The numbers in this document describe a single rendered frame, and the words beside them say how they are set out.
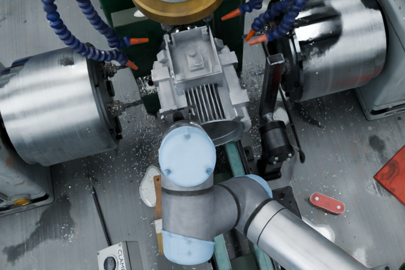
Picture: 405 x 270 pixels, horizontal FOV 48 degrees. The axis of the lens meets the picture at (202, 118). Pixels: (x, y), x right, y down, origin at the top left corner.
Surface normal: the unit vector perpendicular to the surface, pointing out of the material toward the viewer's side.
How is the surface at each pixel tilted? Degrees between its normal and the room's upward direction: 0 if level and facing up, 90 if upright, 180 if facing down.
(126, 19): 0
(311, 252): 15
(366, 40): 40
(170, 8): 0
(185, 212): 29
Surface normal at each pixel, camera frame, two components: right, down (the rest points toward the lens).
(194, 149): 0.07, 0.11
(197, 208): 0.42, 0.09
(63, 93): 0.02, -0.12
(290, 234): -0.22, -0.55
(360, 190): -0.06, -0.39
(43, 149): 0.21, 0.69
